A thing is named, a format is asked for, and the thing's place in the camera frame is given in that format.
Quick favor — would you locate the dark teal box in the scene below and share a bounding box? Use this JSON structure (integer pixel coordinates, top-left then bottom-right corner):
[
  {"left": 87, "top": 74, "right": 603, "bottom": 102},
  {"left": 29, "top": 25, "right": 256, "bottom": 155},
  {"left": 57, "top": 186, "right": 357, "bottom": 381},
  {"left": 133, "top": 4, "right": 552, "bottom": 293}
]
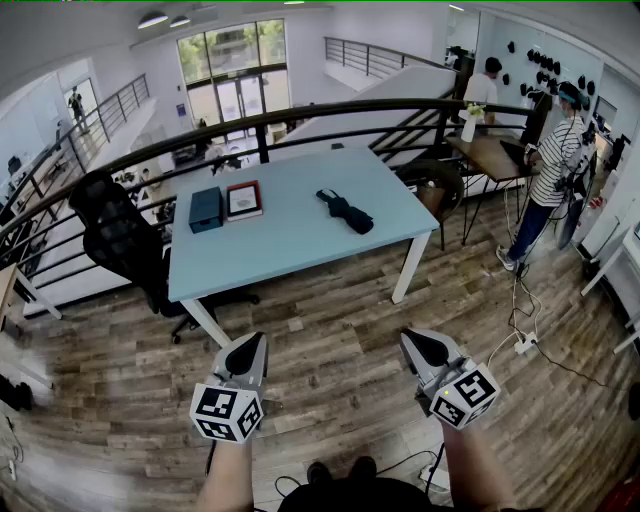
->
[{"left": 188, "top": 186, "right": 225, "bottom": 235}]

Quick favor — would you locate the red book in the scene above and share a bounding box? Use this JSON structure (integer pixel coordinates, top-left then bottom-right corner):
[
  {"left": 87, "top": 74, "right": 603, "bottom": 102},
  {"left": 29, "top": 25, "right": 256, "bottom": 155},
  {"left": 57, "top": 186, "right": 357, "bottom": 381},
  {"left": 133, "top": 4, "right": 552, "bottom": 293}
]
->
[{"left": 225, "top": 179, "right": 265, "bottom": 223}]

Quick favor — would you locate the black umbrella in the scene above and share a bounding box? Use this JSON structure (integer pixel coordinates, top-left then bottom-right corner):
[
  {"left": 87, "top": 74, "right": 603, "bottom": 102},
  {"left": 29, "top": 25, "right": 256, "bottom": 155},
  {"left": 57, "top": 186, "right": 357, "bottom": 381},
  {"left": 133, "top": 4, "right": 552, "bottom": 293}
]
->
[{"left": 314, "top": 187, "right": 375, "bottom": 235}]

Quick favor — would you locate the person's right shoe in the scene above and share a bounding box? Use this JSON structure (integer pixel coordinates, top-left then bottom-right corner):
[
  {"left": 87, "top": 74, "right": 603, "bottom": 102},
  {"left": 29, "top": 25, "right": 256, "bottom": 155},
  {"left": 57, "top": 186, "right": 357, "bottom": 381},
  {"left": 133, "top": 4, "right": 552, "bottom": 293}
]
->
[{"left": 349, "top": 455, "right": 379, "bottom": 484}]

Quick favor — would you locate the white desk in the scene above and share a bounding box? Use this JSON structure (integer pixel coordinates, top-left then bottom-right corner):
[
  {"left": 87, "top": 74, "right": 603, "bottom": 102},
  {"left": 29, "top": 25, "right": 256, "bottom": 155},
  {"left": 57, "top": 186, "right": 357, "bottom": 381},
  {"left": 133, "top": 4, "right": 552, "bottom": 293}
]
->
[{"left": 579, "top": 224, "right": 640, "bottom": 356}]

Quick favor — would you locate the person's right forearm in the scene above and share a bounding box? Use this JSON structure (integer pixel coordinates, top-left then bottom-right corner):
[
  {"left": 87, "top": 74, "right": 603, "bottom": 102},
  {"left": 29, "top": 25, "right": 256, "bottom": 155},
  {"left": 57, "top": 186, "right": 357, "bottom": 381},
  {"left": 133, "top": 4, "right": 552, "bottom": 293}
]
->
[{"left": 439, "top": 419, "right": 519, "bottom": 512}]

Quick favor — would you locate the black mesh office chair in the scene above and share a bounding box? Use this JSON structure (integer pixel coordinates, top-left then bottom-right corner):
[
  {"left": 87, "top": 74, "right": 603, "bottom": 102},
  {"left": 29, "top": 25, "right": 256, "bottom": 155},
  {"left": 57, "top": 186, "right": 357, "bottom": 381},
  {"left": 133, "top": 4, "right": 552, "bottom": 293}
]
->
[{"left": 68, "top": 169, "right": 261, "bottom": 345}]

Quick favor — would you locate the person's black clothing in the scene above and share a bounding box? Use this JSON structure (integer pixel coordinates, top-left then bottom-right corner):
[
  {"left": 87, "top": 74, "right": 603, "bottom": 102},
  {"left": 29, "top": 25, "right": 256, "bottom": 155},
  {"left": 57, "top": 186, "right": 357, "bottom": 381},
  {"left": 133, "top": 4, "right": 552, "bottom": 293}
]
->
[{"left": 277, "top": 477, "right": 436, "bottom": 512}]

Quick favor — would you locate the grey balcony railing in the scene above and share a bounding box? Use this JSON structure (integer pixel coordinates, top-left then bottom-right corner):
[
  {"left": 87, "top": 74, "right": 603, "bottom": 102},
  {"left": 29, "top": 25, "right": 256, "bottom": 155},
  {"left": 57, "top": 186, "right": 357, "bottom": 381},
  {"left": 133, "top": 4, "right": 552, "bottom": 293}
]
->
[{"left": 0, "top": 73, "right": 151, "bottom": 211}]

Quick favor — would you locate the glass entrance door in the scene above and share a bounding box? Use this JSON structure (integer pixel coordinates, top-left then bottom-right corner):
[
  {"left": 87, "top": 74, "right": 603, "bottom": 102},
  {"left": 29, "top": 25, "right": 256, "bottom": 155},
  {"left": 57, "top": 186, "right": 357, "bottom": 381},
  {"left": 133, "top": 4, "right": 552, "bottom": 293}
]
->
[{"left": 177, "top": 19, "right": 291, "bottom": 129}]

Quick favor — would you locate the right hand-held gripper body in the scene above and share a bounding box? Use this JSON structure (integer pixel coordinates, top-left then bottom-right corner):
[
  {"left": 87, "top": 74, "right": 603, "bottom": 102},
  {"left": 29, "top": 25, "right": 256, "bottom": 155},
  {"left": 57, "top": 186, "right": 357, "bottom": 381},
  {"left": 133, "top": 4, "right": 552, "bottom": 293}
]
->
[{"left": 399, "top": 327, "right": 502, "bottom": 432}]

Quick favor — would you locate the white cable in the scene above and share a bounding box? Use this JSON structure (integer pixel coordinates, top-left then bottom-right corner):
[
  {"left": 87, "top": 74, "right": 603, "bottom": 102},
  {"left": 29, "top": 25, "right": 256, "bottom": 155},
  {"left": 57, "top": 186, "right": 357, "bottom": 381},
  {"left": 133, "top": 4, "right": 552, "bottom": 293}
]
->
[{"left": 487, "top": 264, "right": 544, "bottom": 369}]

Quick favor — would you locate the light blue table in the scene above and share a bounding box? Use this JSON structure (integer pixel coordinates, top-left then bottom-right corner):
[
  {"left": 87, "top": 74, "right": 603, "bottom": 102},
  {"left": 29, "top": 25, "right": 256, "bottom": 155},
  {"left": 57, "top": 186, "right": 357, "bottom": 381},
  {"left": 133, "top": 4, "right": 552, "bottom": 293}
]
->
[{"left": 167, "top": 145, "right": 441, "bottom": 349}]

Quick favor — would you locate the group of black wall-mounted items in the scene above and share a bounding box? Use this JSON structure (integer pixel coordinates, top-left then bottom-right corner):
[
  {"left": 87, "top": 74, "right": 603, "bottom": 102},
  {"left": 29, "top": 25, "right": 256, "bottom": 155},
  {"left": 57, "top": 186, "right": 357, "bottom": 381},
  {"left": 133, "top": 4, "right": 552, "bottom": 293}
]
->
[{"left": 504, "top": 39, "right": 599, "bottom": 111}]

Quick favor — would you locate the white vase with flowers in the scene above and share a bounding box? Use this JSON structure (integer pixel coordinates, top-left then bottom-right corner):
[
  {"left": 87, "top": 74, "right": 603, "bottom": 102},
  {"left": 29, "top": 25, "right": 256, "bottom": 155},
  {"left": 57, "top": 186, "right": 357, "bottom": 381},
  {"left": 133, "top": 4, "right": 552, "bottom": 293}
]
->
[{"left": 459, "top": 101, "right": 487, "bottom": 144}]

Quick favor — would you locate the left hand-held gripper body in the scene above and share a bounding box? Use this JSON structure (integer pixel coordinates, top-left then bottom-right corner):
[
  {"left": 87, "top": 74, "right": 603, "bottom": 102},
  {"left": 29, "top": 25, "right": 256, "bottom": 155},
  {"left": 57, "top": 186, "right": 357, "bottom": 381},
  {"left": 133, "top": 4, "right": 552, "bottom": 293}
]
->
[{"left": 189, "top": 331, "right": 271, "bottom": 445}]

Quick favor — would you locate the person's left forearm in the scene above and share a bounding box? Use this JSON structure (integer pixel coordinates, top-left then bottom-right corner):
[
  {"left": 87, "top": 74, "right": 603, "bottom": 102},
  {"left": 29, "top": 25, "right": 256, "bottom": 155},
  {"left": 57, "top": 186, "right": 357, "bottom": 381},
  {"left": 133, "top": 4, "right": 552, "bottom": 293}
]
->
[{"left": 197, "top": 434, "right": 261, "bottom": 512}]

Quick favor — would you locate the wooden side table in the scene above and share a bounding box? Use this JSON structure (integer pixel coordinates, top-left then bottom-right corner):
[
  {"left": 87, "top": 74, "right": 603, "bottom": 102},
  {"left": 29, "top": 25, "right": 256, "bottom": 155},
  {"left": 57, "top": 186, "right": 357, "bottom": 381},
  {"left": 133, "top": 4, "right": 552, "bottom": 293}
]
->
[{"left": 444, "top": 130, "right": 544, "bottom": 246}]

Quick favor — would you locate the round dark wicker chair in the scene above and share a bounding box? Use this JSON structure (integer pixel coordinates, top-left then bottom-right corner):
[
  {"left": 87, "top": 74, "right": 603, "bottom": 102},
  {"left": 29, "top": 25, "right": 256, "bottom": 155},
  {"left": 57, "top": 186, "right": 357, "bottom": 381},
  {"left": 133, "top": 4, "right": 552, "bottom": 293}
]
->
[{"left": 397, "top": 158, "right": 466, "bottom": 251}]

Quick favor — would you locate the black metal railing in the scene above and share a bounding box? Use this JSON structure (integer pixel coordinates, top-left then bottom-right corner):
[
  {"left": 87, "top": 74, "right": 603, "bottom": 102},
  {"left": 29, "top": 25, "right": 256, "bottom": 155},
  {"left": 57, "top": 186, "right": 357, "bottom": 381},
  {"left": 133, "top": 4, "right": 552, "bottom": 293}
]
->
[{"left": 0, "top": 98, "right": 546, "bottom": 296}]

